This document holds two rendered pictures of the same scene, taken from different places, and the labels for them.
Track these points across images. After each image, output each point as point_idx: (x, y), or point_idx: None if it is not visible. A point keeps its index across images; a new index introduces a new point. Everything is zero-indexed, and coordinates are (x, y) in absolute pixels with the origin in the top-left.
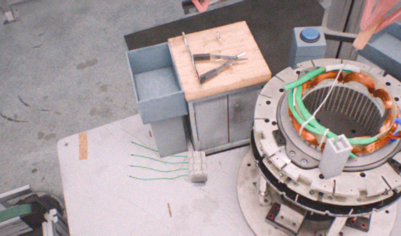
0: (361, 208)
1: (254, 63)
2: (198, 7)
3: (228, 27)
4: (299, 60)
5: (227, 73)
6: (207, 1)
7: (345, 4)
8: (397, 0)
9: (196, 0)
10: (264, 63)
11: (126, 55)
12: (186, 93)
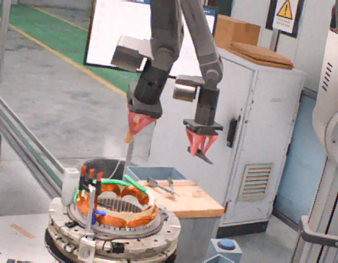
0: (48, 241)
1: (174, 207)
2: (190, 148)
3: (213, 201)
4: (206, 256)
5: (161, 196)
6: (194, 148)
7: None
8: (126, 101)
9: (189, 141)
10: (175, 210)
11: (170, 166)
12: (137, 181)
